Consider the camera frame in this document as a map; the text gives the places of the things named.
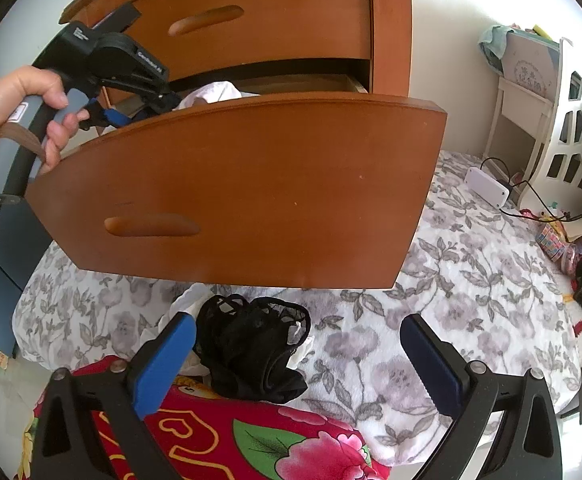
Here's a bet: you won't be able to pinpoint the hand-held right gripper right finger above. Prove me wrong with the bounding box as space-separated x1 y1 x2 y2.
400 313 563 480

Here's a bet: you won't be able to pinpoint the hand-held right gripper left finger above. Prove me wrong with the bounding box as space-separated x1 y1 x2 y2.
30 311 198 480

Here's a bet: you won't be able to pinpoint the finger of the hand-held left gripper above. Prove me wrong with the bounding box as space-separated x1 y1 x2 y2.
78 100 134 131
102 76 184 117

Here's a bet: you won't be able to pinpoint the white sock small print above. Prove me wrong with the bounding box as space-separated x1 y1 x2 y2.
183 352 214 377

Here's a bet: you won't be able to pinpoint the pale pink garment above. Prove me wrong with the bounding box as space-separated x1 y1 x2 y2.
178 81 261 108

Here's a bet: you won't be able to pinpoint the white cat print sock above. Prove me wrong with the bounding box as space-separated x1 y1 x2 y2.
171 284 209 318

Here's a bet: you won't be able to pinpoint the black lace underwear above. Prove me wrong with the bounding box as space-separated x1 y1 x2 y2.
196 294 313 405

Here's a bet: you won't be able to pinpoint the wooden drawer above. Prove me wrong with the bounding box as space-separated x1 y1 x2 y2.
61 0 374 92
23 72 448 291

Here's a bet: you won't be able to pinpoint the person's left hand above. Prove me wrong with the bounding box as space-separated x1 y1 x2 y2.
0 66 92 183

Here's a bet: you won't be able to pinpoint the grey floral bed blanket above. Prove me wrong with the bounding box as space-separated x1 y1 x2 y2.
13 150 582 466

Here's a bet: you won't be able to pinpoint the red floral blanket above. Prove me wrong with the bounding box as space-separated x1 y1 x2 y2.
18 355 389 480

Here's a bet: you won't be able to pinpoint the closed wooden drawer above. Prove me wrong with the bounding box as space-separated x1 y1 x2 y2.
61 0 374 92

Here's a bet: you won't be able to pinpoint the colourful cube toy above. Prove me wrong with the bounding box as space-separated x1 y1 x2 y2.
536 222 569 261

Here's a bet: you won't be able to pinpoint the white power strip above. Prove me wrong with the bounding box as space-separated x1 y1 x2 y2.
464 166 514 207

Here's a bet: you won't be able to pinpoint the small white table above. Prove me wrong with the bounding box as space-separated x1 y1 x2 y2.
484 27 562 161

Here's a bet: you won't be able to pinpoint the pale picture board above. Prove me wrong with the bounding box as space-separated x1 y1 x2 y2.
501 30 559 98

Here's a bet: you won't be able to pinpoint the teal cloth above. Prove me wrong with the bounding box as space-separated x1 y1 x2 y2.
478 25 509 63

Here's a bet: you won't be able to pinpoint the black power cable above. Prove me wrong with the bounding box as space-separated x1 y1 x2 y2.
478 157 582 225

